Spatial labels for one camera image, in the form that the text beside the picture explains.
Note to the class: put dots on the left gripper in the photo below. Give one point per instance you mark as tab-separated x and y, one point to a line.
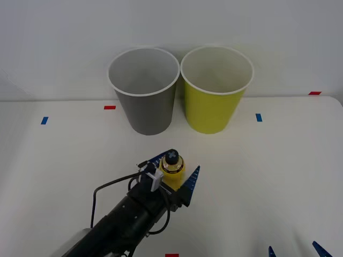
150	199

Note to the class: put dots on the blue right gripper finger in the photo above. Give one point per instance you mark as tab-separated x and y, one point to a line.
321	251
271	252

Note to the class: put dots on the small bottle with yellow label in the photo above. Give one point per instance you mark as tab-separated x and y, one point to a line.
173	174

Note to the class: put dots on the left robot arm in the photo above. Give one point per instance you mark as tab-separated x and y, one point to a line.
118	225

